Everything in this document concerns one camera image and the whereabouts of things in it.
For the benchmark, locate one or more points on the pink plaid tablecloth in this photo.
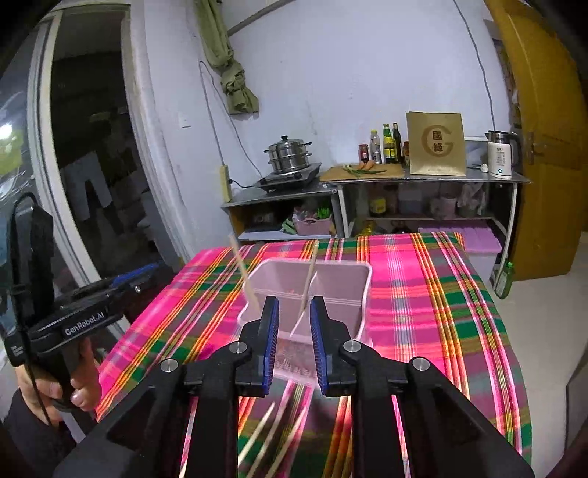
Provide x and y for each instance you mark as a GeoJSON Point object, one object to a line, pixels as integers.
{"type": "Point", "coordinates": [422, 321]}

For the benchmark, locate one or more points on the yellow wooden door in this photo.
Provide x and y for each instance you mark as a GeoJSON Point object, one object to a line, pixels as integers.
{"type": "Point", "coordinates": [546, 138]}

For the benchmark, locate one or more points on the clear plastic bottle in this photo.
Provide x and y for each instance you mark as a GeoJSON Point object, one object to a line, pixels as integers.
{"type": "Point", "coordinates": [375, 149]}

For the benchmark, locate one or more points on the carrot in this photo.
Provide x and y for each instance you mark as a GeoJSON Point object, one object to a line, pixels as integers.
{"type": "Point", "coordinates": [367, 164]}

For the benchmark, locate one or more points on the white electric kettle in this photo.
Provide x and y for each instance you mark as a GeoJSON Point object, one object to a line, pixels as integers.
{"type": "Point", "coordinates": [500, 156]}

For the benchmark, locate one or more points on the green hanging cloth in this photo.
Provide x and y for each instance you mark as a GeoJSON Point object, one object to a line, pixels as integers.
{"type": "Point", "coordinates": [229, 69]}

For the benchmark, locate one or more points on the red sauce jar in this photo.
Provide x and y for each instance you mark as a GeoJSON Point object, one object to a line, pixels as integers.
{"type": "Point", "coordinates": [364, 154]}

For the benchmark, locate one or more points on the purple storage box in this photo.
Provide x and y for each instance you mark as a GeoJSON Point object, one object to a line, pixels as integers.
{"type": "Point", "coordinates": [477, 241]}

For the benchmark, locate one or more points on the green plastic bottle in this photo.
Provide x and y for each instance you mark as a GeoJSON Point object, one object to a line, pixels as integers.
{"type": "Point", "coordinates": [505, 278]}

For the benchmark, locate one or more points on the tall metal shelf table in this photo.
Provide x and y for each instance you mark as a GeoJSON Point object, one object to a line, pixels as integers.
{"type": "Point", "coordinates": [459, 180]}

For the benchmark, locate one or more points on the yellow oil bottle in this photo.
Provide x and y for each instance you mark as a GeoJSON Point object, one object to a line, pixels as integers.
{"type": "Point", "coordinates": [388, 147]}

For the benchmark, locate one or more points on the wooden chopstick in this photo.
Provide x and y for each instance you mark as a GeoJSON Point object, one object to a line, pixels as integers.
{"type": "Point", "coordinates": [259, 429]}
{"type": "Point", "coordinates": [310, 275]}
{"type": "Point", "coordinates": [280, 441]}
{"type": "Point", "coordinates": [243, 271]}

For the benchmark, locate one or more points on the yellowed power strip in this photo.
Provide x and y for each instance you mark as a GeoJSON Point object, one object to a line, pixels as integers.
{"type": "Point", "coordinates": [225, 184]}

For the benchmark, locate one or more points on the low metal shelf table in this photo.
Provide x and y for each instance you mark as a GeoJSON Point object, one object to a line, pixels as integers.
{"type": "Point", "coordinates": [257, 196]}

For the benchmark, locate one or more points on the pink cup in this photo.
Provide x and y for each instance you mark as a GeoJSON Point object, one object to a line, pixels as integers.
{"type": "Point", "coordinates": [449, 207]}

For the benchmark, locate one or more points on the white sliding door frame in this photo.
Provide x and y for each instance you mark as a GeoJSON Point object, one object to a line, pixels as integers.
{"type": "Point", "coordinates": [151, 138]}

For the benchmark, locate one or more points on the dark sauce bottle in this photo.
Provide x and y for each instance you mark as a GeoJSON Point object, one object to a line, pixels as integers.
{"type": "Point", "coordinates": [397, 145]}

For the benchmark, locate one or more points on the green onion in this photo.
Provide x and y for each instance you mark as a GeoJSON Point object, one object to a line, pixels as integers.
{"type": "Point", "coordinates": [363, 170]}

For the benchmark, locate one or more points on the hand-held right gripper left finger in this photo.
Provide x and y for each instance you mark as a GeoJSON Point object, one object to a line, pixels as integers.
{"type": "Point", "coordinates": [272, 340]}

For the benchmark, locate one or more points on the stainless steel steamer pot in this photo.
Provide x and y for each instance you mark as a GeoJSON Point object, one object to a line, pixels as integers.
{"type": "Point", "coordinates": [287, 154]}

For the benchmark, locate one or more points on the yellow label bottle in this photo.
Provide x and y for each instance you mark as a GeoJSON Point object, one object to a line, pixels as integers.
{"type": "Point", "coordinates": [377, 204]}

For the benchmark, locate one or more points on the person's left hand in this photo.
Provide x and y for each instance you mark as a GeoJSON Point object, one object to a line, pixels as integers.
{"type": "Point", "coordinates": [82, 386]}

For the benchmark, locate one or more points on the wooden cutting board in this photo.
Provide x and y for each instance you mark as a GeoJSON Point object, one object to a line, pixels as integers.
{"type": "Point", "coordinates": [335, 173]}

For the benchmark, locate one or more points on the black induction cooker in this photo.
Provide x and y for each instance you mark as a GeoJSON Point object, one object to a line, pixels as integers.
{"type": "Point", "coordinates": [289, 179]}

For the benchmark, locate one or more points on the gold paper bag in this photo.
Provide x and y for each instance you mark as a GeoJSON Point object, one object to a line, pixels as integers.
{"type": "Point", "coordinates": [436, 145]}

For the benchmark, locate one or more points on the pink plastic basket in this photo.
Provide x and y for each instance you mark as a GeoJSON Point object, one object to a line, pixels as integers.
{"type": "Point", "coordinates": [314, 226]}

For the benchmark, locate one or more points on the person's left forearm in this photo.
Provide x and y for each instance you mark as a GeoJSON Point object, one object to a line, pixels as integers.
{"type": "Point", "coordinates": [27, 441]}

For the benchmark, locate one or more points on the small red seasoning bottle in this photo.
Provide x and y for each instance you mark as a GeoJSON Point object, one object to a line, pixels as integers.
{"type": "Point", "coordinates": [406, 154]}

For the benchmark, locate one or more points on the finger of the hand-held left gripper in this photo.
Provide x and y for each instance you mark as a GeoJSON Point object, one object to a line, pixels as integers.
{"type": "Point", "coordinates": [138, 273]}
{"type": "Point", "coordinates": [108, 288]}

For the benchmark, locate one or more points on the pink plastic utensil holder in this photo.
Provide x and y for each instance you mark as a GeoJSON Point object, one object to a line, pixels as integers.
{"type": "Point", "coordinates": [340, 294]}

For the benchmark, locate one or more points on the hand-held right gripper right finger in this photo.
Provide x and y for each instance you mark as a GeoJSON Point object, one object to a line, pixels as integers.
{"type": "Point", "coordinates": [317, 340]}

